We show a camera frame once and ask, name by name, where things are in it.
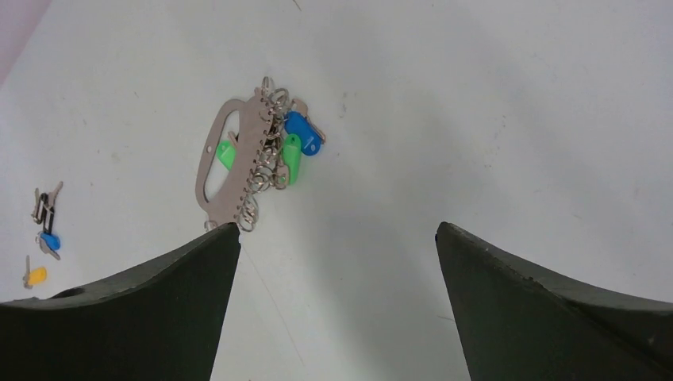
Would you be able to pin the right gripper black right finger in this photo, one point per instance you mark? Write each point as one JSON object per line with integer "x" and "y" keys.
{"x": 518, "y": 320}

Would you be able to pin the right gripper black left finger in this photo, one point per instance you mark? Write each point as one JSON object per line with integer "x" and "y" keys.
{"x": 159, "y": 320}

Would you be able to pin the green tagged key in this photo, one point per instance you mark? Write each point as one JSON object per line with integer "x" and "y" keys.
{"x": 227, "y": 150}
{"x": 289, "y": 162}

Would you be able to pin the blue tagged key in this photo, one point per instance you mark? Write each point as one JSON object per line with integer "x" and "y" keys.
{"x": 49, "y": 244}
{"x": 298, "y": 122}

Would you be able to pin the yellow tagged key on table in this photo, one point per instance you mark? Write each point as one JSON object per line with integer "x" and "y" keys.
{"x": 33, "y": 276}

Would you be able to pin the blue tagged key on table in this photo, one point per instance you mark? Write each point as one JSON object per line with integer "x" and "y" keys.
{"x": 49, "y": 244}

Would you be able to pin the black tagged key on table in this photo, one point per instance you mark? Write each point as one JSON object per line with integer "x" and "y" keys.
{"x": 44, "y": 209}

